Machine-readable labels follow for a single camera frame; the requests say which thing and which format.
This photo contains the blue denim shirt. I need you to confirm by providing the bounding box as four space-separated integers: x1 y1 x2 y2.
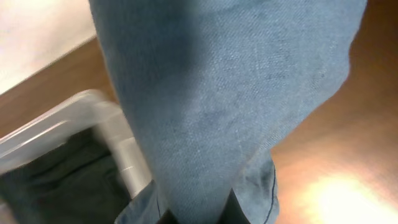
90 0 366 223

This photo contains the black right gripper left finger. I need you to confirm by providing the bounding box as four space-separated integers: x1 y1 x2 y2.
156 210 179 224

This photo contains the clear plastic storage bin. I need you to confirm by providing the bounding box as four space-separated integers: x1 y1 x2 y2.
1 90 152 197

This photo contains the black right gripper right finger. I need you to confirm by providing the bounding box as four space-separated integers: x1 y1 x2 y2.
217 190 249 224

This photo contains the large black garment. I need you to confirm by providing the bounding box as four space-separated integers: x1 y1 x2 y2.
1 129 131 224

